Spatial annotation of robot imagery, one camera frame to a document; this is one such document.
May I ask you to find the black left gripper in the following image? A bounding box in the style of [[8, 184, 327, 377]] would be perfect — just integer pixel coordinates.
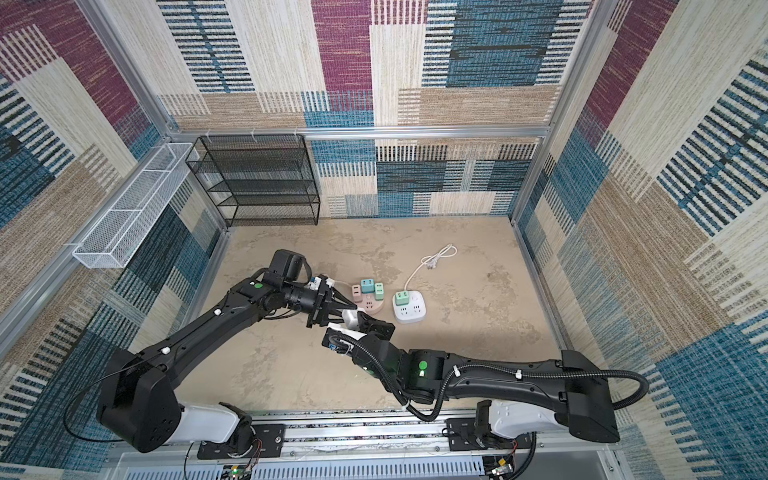
[[283, 281, 357, 328]]

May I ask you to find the white usb charger plug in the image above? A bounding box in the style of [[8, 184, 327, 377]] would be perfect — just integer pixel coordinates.
[[341, 309, 360, 331]]

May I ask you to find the pink usb charger plug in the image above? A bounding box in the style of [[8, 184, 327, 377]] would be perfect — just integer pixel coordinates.
[[352, 285, 363, 303]]

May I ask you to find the teal usb charger plug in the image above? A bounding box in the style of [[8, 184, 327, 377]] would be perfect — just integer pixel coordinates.
[[359, 278, 376, 294]]

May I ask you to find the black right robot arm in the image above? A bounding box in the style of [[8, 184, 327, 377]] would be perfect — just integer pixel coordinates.
[[340, 334, 620, 443]]

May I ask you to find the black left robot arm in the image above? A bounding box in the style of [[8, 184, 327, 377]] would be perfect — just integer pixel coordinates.
[[96, 249, 356, 457]]

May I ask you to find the pink round power strip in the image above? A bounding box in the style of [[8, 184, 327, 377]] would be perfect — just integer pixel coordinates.
[[353, 293, 384, 316]]

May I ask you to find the white square power strip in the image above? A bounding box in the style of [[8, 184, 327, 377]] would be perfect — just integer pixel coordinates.
[[392, 291, 427, 324]]

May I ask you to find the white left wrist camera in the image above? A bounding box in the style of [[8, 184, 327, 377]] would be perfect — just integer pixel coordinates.
[[305, 275, 327, 291]]

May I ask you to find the white power strip cable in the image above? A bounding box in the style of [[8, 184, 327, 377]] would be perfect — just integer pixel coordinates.
[[404, 243, 458, 293]]

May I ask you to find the black corrugated cable conduit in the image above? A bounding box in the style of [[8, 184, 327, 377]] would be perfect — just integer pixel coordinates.
[[335, 335, 650, 480]]

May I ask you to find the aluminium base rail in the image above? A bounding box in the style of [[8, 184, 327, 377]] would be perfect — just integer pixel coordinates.
[[99, 409, 632, 479]]

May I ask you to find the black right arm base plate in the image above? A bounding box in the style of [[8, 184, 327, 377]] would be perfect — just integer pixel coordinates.
[[442, 417, 532, 451]]

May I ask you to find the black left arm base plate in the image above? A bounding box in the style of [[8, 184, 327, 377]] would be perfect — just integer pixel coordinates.
[[196, 424, 285, 460]]

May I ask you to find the black wire shelf rack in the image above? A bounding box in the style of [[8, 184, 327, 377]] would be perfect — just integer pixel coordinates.
[[185, 134, 321, 228]]

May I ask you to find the white mesh wall basket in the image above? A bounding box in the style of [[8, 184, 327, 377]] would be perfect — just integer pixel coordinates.
[[72, 143, 192, 269]]

